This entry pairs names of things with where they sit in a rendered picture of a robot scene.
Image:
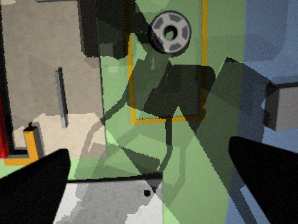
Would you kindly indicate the black tyre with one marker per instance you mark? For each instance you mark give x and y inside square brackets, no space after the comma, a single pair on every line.
[180,26]

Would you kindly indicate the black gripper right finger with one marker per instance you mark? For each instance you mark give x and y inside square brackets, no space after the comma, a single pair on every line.
[271,175]

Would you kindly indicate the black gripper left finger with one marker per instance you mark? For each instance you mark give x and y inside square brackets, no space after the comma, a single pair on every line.
[32,194]

